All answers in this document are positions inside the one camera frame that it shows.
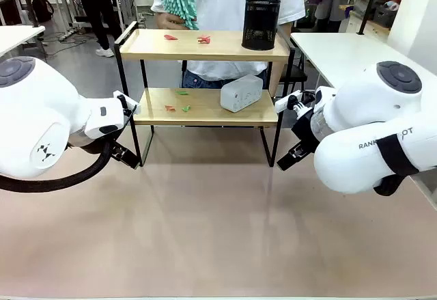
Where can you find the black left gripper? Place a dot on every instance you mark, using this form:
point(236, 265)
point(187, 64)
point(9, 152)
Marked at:
point(116, 150)

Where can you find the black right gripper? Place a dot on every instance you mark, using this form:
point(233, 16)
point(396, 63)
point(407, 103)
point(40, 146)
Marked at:
point(305, 132)

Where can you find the black mesh pen holder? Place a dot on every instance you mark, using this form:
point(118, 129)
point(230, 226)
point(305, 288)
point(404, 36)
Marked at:
point(259, 23)

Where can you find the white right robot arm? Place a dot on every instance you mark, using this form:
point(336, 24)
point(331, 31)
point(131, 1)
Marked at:
point(358, 108)

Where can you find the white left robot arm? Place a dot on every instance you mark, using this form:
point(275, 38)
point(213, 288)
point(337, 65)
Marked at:
point(34, 115)

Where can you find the person's left forearm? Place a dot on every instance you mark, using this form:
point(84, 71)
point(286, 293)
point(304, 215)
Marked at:
point(277, 78)

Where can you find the person's right hand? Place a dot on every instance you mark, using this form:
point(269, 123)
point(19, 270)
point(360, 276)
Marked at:
point(167, 21)

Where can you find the orange paper scrap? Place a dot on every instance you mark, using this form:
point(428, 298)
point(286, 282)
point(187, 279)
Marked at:
point(170, 108)

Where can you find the green paper scrap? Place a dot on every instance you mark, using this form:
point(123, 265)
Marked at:
point(186, 108)
point(182, 92)

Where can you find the large white side table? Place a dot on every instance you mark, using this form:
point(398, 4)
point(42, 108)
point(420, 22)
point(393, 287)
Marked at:
point(327, 50)

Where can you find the white floor power strip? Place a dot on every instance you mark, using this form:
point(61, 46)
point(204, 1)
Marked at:
point(66, 36)

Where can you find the salmon paper scrap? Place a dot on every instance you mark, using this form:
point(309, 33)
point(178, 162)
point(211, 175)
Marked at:
point(206, 37)

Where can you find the background person in black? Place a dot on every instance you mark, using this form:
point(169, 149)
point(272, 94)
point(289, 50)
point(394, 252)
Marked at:
point(95, 6)

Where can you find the small white side table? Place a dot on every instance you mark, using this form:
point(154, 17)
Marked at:
point(17, 37)

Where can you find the black backpack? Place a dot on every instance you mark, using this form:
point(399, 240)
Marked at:
point(42, 9)

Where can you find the grey plastic crate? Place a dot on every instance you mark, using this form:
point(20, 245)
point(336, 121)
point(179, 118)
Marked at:
point(384, 16)

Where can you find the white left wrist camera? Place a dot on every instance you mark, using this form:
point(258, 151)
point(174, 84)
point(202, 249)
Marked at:
point(134, 108)

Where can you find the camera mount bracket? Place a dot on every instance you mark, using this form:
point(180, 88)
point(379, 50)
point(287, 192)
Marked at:
point(300, 108)

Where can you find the two-tier wood shelf black frame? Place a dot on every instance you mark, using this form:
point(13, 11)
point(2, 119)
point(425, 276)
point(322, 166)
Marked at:
point(205, 52)

